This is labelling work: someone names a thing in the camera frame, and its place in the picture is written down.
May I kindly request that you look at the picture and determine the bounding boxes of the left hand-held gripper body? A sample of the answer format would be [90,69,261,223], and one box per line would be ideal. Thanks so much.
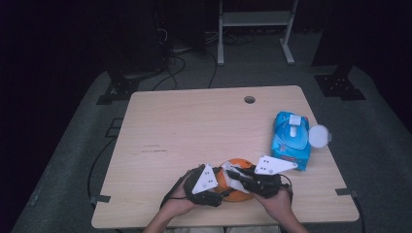
[183,163,225,208]

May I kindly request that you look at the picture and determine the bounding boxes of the white metal stand frame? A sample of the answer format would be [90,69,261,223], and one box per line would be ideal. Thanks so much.
[217,0,299,67]

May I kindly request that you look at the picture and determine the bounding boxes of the orange plush toy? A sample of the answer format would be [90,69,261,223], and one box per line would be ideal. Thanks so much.
[214,157,257,203]

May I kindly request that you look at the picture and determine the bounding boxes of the white round cap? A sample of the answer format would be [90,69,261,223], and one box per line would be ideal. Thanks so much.
[308,124,333,150]

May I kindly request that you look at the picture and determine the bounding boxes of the blue wet wipe pack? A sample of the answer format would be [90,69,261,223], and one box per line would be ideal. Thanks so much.
[270,111,313,172]

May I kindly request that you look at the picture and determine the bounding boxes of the right hand-held gripper cable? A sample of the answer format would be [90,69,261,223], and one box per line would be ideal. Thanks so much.
[280,174,294,203]

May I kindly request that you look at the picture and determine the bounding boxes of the black floor cable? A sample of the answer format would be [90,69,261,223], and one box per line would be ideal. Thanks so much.
[86,137,118,199]
[354,196,366,233]

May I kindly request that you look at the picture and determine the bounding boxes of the white wet wipe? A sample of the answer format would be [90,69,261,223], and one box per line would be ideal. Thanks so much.
[222,160,252,194]

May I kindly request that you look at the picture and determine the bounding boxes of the bundle of black floor cables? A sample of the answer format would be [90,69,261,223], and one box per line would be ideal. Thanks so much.
[152,27,257,91]

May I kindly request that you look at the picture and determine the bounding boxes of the person's right hand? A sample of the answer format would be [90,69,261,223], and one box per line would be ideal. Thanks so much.
[254,188,294,224]

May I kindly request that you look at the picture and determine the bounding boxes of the black stand base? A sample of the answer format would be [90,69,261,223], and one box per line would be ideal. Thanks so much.
[314,64,367,101]
[95,69,163,106]

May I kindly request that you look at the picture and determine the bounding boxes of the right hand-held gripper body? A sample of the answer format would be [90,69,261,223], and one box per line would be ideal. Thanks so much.
[242,154,298,199]

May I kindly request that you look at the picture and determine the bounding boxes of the person's left hand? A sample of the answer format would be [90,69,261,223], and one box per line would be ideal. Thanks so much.
[160,185,198,217]

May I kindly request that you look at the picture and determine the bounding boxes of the grey tape piece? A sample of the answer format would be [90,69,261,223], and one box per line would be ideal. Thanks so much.
[334,187,359,198]
[89,193,112,205]

